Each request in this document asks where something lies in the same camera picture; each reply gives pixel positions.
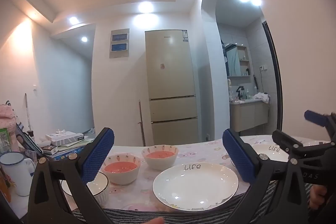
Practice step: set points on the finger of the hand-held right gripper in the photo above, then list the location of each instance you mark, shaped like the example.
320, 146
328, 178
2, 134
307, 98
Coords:
315, 117
284, 138

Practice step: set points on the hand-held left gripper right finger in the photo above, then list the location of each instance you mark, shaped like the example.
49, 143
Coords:
240, 158

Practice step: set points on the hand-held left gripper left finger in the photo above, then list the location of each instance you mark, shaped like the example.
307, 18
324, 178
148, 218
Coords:
97, 158

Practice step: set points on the white lettered plate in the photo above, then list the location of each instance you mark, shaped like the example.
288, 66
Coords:
267, 153
195, 187

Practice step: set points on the white ribbed bowl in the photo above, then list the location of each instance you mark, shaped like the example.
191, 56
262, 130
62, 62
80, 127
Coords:
99, 187

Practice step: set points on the pink carrot-print bowl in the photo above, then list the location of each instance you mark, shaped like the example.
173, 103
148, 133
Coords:
160, 163
120, 176

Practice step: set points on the person's right hand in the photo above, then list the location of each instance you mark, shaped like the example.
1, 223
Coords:
317, 195

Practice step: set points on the person's left hand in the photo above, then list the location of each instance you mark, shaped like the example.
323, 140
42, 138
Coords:
155, 221

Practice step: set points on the green white paper sheet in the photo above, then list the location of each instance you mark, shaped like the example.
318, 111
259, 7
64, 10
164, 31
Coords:
78, 142

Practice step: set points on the white tissue box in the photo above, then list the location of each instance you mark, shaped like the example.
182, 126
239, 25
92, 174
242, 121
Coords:
64, 138

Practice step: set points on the pink printed tablecloth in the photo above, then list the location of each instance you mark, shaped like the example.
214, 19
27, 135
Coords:
199, 151

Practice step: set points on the beige vanity cabinet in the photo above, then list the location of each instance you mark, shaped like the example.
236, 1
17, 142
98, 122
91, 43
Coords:
248, 115

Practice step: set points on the white towel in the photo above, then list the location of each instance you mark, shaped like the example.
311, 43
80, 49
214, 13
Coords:
262, 97

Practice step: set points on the small dark box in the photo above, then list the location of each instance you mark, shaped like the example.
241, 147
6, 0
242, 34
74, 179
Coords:
48, 149

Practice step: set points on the small bottle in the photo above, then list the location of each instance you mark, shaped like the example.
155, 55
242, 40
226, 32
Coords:
247, 95

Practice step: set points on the black hanging hair tool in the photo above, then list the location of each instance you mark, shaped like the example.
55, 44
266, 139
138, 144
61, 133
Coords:
256, 85

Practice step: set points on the black faucet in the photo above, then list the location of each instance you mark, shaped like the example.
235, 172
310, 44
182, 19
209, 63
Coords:
240, 92

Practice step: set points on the blue white striped bag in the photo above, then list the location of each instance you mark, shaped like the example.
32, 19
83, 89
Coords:
30, 141

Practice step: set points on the grey striped clothing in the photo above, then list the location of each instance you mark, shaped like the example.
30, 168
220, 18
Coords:
147, 216

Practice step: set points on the metal mop pole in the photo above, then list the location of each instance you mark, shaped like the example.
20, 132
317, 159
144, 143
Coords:
27, 113

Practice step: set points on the white enamel mug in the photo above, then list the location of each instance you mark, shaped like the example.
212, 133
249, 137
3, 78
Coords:
15, 174

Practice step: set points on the mirror cabinet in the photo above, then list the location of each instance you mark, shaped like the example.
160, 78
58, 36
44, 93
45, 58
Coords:
233, 61

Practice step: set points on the green packet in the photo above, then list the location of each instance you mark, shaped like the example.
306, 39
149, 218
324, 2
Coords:
5, 138

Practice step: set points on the pink quilted bag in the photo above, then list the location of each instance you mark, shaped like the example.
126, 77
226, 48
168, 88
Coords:
6, 119

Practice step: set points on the beige refrigerator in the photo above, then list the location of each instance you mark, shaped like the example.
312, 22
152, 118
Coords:
170, 87

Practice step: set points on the pink fridge magnet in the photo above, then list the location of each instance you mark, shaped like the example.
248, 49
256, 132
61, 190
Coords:
162, 66

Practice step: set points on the white fridge label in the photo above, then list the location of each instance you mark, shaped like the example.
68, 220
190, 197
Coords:
184, 36

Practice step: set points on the black door frame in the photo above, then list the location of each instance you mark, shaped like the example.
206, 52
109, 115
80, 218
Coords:
275, 77

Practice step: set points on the white wall socket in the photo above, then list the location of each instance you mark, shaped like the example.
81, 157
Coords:
263, 67

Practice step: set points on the wall electrical panel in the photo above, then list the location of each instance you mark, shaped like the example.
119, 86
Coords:
119, 43

